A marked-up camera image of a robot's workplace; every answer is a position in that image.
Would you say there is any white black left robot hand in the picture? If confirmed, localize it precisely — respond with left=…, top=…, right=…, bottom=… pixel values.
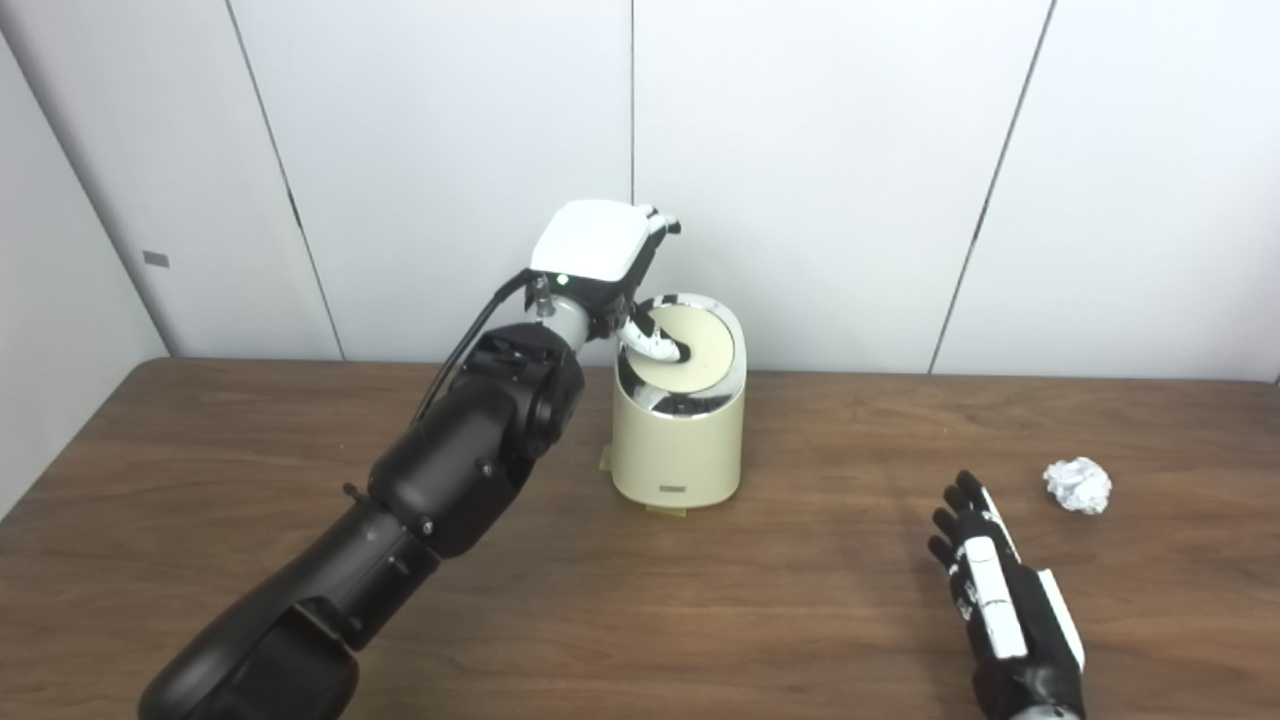
left=528, top=200, right=697, bottom=364

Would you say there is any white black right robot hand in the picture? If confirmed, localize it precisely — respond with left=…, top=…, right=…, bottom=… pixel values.
left=926, top=470, right=1088, bottom=715

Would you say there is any white paper ball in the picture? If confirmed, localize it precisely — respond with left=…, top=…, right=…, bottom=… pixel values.
left=1043, top=457, right=1113, bottom=515

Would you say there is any round cream bin lid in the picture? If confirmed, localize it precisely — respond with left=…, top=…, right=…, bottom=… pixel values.
left=630, top=305, right=737, bottom=393

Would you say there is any cream-colored bin body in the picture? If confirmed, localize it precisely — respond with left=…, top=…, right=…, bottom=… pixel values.
left=610, top=293, right=748, bottom=511

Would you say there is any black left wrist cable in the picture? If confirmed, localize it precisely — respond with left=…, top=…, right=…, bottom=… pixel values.
left=410, top=268, right=533, bottom=427

